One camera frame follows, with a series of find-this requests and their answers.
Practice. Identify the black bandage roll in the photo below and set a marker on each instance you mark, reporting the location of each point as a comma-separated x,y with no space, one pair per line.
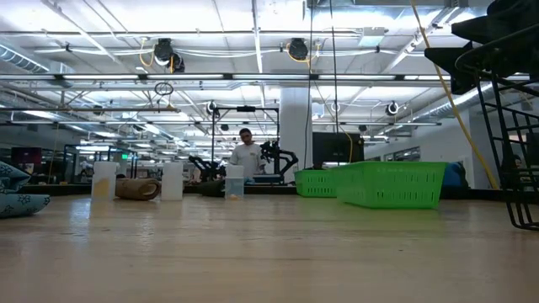
212,188

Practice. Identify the dark monitor screen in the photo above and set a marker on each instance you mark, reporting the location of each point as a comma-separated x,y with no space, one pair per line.
26,156

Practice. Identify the black aluminium table frame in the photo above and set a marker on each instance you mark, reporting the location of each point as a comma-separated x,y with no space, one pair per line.
63,189

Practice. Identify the person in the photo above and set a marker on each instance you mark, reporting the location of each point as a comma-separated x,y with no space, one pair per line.
247,157
516,162

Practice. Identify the small clear cup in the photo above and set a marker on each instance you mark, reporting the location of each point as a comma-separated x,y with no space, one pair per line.
234,181

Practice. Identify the white building column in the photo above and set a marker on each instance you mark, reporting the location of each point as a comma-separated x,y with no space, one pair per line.
295,126

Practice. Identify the white pill bottle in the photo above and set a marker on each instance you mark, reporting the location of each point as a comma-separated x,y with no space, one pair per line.
172,181

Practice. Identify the white pill bottle yellowish contents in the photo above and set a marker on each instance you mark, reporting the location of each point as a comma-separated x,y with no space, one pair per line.
105,179

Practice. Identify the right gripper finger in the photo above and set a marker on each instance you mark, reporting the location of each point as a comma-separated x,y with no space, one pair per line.
461,67
492,29

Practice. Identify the black background rig frame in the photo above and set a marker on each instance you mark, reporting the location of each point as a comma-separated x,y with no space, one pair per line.
86,146
246,109

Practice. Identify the green plastic slotted basket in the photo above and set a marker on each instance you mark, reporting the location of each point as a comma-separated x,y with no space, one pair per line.
389,185
313,183

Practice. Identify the blue cushion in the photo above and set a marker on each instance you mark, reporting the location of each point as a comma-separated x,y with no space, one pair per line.
454,174

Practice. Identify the teal patterned cloth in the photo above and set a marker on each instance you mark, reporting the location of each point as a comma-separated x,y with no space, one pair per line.
21,204

